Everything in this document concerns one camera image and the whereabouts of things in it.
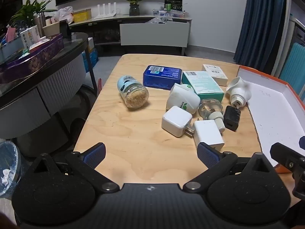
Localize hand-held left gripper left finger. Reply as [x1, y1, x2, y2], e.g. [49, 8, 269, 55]
[30, 142, 120, 192]

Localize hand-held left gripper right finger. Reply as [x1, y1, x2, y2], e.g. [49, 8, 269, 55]
[183, 142, 274, 192]

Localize orange cardboard box white inside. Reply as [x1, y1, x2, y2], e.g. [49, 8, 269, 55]
[237, 65, 305, 173]

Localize black charger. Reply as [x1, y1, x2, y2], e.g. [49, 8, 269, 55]
[223, 105, 241, 131]

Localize white charger with prongs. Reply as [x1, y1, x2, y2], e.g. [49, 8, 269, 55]
[161, 106, 196, 138]

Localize clear glass refill bottle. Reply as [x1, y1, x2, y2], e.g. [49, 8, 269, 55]
[198, 99, 226, 134]

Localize white plug-in heater green leaf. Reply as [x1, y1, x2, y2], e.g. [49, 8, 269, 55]
[166, 83, 201, 116]

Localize teal carton box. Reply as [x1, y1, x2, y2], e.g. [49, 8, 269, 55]
[181, 71, 225, 101]

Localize plain white plug-in heater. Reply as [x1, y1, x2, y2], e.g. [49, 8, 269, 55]
[226, 77, 252, 109]

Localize glass jar light blue lid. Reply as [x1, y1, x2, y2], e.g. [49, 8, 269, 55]
[117, 76, 149, 109]

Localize small white carton box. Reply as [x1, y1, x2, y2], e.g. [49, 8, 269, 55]
[202, 64, 228, 87]

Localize blue tin box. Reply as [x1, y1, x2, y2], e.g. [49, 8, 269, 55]
[143, 65, 183, 91]

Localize teal suitcase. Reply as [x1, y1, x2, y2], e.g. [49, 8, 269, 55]
[279, 43, 305, 96]

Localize trash bin with liner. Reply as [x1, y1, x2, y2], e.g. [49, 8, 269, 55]
[0, 141, 22, 198]

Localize blue wrapped packs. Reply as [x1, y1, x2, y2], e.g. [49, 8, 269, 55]
[82, 38, 99, 73]

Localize purple patterned box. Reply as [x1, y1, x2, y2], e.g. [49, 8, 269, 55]
[0, 34, 65, 84]

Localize white counter cabinet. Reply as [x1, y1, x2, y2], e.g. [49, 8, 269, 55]
[289, 14, 305, 47]

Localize blue curtain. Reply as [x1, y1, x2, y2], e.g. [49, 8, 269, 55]
[234, 0, 286, 69]

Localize white television cabinet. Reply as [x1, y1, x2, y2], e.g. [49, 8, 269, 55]
[69, 14, 192, 56]

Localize white printed carton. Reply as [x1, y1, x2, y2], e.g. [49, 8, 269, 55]
[20, 25, 40, 50]

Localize yellow box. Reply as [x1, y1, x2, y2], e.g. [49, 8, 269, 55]
[73, 9, 92, 23]

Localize white router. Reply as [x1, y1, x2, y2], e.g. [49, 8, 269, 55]
[94, 2, 117, 19]

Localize white plastic bag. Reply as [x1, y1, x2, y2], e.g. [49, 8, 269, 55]
[51, 6, 74, 23]

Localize clear plastic bags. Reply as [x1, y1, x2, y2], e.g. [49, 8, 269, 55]
[145, 17, 173, 24]

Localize pile of small boxes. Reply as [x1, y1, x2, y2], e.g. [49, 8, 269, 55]
[152, 9, 186, 18]

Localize black green display box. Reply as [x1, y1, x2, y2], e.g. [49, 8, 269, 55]
[164, 0, 183, 11]

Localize large leafy potted plant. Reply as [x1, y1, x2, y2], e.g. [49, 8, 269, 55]
[11, 0, 58, 28]

